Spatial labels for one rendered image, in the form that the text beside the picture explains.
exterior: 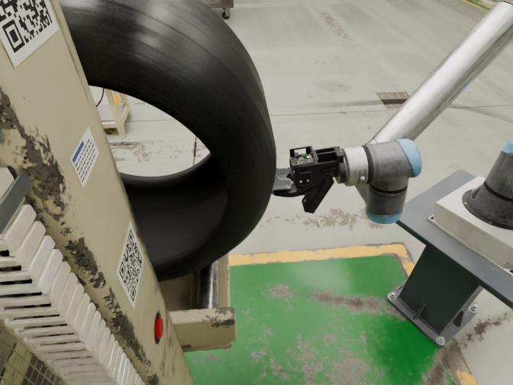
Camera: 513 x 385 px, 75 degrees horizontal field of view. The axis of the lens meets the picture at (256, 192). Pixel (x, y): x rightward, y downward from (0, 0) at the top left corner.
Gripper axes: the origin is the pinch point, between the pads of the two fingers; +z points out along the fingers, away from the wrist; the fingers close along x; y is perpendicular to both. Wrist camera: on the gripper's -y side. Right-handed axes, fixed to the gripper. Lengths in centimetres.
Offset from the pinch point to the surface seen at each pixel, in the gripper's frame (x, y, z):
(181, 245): 7.1, -8.4, 20.1
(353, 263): -48, -109, -44
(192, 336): 28.1, -11.7, 16.9
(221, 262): 8.7, -15.1, 11.6
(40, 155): 40, 41, 13
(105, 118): -197, -75, 120
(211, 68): 14.9, 35.4, 2.8
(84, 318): 43, 26, 16
